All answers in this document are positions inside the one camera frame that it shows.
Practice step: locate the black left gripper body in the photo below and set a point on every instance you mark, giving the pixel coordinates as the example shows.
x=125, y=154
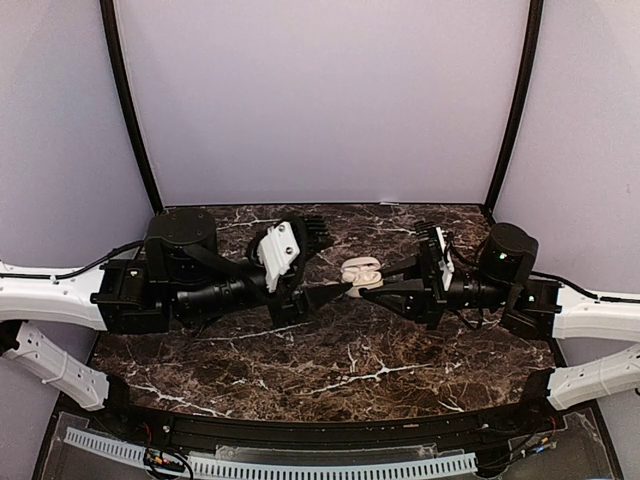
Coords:
x=287, y=306

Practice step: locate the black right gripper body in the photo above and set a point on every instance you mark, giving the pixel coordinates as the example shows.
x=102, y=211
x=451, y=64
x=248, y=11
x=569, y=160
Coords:
x=436, y=296

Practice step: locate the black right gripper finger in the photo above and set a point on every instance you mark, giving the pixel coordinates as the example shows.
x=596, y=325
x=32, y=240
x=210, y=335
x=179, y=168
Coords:
x=408, y=268
x=407, y=299

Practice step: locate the white charging case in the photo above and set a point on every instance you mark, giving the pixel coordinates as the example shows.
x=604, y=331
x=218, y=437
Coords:
x=361, y=273

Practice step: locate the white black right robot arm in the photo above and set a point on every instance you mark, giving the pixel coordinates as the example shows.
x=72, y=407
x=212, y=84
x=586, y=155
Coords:
x=534, y=306

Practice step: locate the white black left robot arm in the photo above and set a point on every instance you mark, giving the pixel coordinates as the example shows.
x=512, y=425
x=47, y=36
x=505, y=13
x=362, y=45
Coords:
x=180, y=277

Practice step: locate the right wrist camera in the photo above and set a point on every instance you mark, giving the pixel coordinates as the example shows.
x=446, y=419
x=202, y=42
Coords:
x=430, y=235

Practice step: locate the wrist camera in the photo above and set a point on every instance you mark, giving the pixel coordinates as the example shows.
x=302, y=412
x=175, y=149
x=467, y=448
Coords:
x=430, y=235
x=292, y=241

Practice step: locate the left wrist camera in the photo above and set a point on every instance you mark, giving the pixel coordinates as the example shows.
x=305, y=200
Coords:
x=292, y=241

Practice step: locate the black front aluminium rail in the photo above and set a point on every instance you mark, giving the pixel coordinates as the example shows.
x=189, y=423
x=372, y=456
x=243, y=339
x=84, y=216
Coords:
x=483, y=428

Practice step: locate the white slotted cable duct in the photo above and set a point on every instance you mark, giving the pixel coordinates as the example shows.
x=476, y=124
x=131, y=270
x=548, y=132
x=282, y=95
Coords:
x=242, y=463

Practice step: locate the black right frame post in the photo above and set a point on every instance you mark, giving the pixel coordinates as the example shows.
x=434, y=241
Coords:
x=520, y=93

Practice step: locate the black frame post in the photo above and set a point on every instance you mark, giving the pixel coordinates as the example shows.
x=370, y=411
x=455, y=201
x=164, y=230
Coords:
x=128, y=110
x=520, y=93

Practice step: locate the black left frame post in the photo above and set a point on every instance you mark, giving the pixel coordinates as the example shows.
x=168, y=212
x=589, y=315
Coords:
x=128, y=110

